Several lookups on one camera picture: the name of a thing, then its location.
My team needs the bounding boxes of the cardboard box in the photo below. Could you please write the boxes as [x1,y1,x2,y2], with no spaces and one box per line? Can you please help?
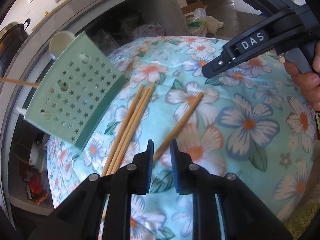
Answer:
[181,1,208,15]

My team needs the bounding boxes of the white rice sack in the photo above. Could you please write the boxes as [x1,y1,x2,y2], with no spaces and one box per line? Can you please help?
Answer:
[185,8,225,37]

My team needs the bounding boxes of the cream plastic ladle spoon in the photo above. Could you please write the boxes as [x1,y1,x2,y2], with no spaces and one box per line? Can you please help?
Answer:
[49,31,75,59]

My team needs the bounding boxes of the person's right hand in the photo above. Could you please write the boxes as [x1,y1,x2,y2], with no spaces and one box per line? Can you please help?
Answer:
[284,61,320,131]

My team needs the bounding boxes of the bundle wooden chopstick three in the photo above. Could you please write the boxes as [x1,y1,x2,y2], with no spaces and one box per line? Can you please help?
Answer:
[107,84,156,175]

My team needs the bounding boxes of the mint green utensil holder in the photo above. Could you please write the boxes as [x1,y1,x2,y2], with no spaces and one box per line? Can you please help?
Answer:
[24,33,128,149]

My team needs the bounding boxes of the large black cooking pot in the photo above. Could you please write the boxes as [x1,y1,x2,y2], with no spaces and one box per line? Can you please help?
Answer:
[0,18,31,77]

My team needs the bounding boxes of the bundle wooden chopstick one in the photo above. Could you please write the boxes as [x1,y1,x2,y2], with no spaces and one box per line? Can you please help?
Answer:
[101,85,145,177]

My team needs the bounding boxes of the single wooden chopstick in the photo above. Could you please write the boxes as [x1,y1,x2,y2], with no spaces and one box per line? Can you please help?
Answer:
[153,92,204,165]

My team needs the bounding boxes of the bundle wooden chopstick two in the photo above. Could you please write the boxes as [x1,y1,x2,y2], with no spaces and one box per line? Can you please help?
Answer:
[101,85,154,176]

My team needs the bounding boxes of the floral teal tablecloth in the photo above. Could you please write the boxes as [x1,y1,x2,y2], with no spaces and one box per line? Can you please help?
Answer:
[47,36,319,238]

